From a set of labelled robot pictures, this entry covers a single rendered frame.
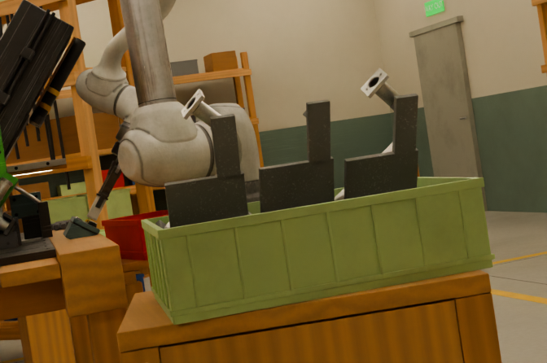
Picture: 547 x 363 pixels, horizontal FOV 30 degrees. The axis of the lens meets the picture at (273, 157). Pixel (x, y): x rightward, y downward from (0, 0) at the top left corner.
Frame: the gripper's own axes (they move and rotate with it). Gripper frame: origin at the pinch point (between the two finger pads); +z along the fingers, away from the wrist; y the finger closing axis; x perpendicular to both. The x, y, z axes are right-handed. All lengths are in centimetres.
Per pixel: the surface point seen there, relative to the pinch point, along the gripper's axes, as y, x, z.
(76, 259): -61, 4, 13
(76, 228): -12.9, 3.6, 7.7
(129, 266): -6.2, -15.4, 11.1
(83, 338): 79, -23, 44
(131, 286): -5.8, -18.7, 16.1
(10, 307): -53, 12, 30
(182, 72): 866, -87, -191
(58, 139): 291, 14, -28
